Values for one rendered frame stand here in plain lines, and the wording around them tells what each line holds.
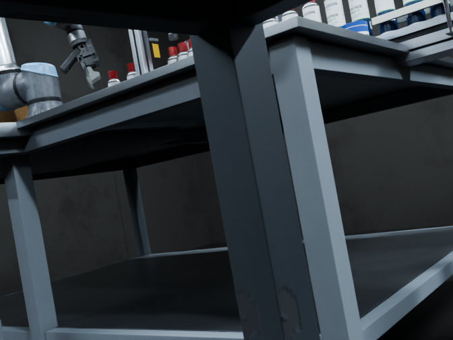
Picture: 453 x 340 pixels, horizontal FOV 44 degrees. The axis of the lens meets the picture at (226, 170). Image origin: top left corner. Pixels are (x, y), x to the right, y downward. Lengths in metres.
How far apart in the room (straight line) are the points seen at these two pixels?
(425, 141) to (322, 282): 3.16
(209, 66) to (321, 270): 0.65
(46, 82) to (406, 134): 2.88
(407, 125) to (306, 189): 3.20
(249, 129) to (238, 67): 0.06
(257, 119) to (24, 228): 1.33
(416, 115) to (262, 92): 3.72
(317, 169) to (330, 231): 0.12
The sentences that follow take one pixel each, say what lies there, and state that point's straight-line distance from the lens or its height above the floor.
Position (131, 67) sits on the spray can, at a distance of 2.24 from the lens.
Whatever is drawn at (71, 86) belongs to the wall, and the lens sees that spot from 4.97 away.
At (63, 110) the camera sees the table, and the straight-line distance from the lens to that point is 1.50.
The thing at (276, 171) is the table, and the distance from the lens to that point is 0.50.
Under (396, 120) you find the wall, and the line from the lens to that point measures 4.28.
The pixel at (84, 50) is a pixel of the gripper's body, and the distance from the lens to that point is 2.51.
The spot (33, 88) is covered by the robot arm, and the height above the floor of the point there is 0.99.
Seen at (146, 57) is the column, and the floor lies 1.04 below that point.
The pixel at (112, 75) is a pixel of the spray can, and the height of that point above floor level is 1.07.
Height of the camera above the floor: 0.55
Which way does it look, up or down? 2 degrees up
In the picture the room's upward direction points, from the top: 10 degrees counter-clockwise
